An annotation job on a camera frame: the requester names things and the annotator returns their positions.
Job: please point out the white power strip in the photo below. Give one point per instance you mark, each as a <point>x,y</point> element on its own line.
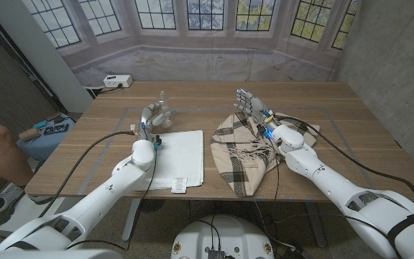
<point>117,81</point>

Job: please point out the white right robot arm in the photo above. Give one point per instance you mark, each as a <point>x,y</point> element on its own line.
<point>350,190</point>

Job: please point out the white pillar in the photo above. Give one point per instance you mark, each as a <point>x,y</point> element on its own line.
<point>41,54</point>

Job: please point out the brown twine roll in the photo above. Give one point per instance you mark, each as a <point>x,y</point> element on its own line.
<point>29,134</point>

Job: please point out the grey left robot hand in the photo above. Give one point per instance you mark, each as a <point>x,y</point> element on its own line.
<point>148,120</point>

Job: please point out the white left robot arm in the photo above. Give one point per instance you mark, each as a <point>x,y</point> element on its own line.
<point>85,205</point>

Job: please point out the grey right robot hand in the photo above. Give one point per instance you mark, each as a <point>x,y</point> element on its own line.
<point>255,106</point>

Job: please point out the grey table leg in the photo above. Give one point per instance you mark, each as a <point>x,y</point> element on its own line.
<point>131,219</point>
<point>316,224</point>

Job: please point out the folded white cloth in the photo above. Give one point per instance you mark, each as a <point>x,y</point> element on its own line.
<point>178,158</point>

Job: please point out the blue stool with tools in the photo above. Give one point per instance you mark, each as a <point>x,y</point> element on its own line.
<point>45,145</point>

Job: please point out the beige plaid cloth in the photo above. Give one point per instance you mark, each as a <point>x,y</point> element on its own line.
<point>244,151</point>

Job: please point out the person's bare leg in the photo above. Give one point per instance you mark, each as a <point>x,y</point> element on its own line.
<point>2,154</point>

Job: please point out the small white paper label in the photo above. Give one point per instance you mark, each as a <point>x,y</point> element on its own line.
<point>179,185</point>

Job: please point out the printed window backdrop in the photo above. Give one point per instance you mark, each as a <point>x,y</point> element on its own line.
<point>207,57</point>

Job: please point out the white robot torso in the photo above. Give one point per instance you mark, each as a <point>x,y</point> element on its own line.
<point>223,235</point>

